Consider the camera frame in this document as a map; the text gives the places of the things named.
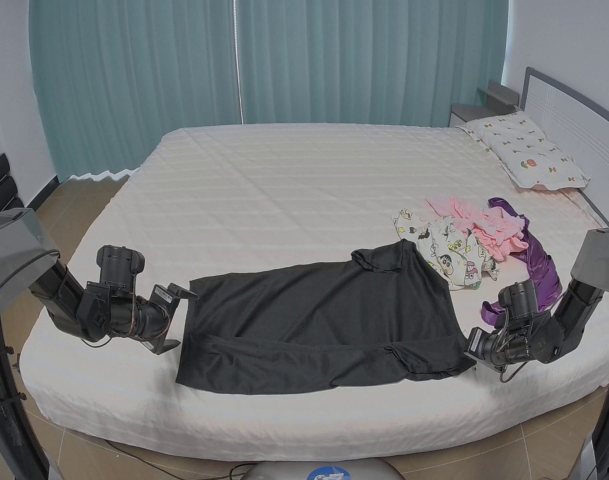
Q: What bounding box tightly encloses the white printed pyjama top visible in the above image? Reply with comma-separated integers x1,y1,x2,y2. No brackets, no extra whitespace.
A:
392,208,500,292

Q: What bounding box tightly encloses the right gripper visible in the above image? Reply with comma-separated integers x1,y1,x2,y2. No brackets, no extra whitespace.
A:
464,337,508,370

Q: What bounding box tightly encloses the black T-shirt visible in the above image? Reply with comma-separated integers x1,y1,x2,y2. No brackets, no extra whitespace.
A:
175,239,478,396

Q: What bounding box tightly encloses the bed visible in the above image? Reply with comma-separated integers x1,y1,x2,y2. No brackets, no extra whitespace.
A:
20,66,609,462

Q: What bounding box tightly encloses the blue-green curtain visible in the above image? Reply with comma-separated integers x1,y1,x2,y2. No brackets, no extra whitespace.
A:
233,0,508,129
29,0,243,180

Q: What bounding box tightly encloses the grey bedside table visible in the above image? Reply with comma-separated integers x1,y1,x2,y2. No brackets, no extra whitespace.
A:
450,79,520,129

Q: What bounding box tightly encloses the purple garment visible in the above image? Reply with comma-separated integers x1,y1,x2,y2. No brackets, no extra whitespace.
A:
481,198,563,327

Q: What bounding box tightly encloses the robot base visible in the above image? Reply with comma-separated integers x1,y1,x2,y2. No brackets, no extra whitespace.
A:
254,460,406,480

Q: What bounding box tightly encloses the black cable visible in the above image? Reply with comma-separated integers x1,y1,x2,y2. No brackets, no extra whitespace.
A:
0,250,61,319

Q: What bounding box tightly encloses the white printed pillow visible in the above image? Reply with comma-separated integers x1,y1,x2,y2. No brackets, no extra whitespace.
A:
457,110,591,193

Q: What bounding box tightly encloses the pink garment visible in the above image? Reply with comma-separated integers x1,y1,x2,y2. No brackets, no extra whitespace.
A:
425,196,530,263

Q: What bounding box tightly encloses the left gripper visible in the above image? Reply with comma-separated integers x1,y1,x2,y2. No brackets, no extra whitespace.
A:
133,282,199,356

